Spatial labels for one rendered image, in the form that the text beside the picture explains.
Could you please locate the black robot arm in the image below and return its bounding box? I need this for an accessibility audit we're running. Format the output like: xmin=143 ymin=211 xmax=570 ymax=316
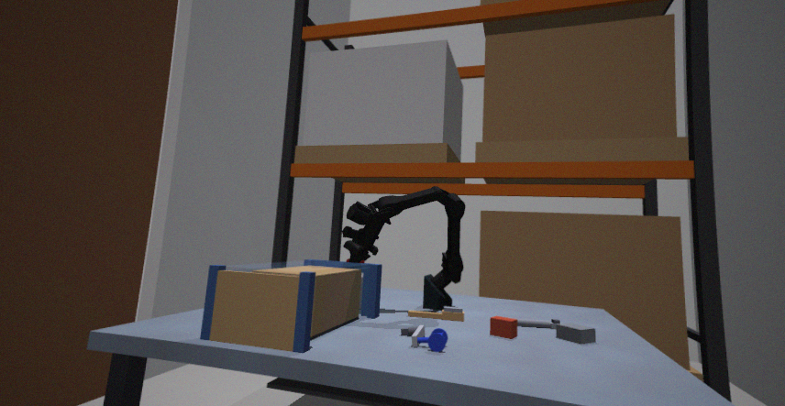
xmin=342 ymin=186 xmax=465 ymax=292

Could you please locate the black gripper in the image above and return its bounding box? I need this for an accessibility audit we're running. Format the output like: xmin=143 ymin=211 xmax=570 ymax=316
xmin=343 ymin=226 xmax=379 ymax=263

